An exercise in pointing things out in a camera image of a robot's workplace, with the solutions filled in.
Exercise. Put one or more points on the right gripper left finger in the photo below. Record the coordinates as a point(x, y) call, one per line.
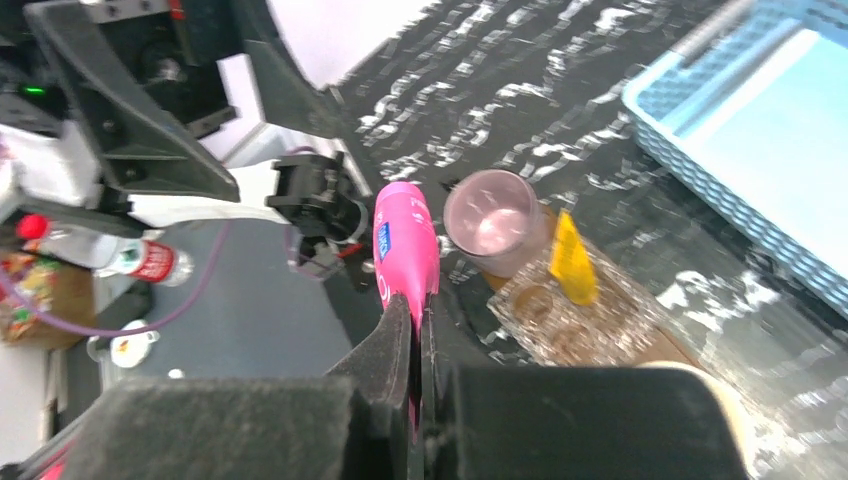
point(348, 424)

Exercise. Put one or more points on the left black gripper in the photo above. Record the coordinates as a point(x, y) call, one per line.
point(172, 49)

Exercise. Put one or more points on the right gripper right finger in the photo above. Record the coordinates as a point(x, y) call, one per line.
point(492, 421)

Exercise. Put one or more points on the clear textured glass cup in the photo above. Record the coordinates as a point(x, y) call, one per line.
point(583, 318)

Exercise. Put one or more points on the yellow toothpaste tube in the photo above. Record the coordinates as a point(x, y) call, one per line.
point(570, 263)

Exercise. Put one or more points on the pink toothpaste tube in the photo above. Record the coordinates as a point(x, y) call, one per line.
point(406, 250)

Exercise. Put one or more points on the purple ceramic mug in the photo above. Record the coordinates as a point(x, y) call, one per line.
point(495, 218)

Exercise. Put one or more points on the yellow ceramic mug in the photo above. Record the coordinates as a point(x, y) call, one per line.
point(740, 422)

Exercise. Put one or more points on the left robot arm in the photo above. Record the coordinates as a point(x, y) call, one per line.
point(325, 187)

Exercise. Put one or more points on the brown wooden oval tray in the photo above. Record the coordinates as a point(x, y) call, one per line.
point(662, 344)

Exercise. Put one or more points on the plastic water bottle red label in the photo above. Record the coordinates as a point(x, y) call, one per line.
point(104, 254)

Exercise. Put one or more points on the colourful snack bag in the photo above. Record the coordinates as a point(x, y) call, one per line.
point(63, 290)

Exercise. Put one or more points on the light blue plastic basket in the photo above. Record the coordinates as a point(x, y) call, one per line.
point(749, 111)

